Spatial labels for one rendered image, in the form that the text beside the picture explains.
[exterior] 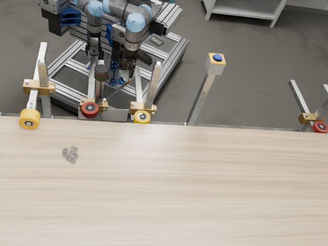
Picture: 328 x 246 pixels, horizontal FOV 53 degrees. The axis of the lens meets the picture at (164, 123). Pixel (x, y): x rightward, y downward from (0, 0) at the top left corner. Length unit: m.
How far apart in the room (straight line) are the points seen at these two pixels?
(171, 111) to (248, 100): 0.82
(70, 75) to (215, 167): 1.60
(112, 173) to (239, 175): 0.58
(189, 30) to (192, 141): 2.44
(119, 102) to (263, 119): 1.38
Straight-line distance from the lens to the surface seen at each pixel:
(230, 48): 3.83
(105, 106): 1.67
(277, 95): 3.53
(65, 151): 1.44
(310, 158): 1.82
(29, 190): 1.38
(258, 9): 4.48
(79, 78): 2.73
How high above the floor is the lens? 2.12
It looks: 49 degrees down
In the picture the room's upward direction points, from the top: 18 degrees clockwise
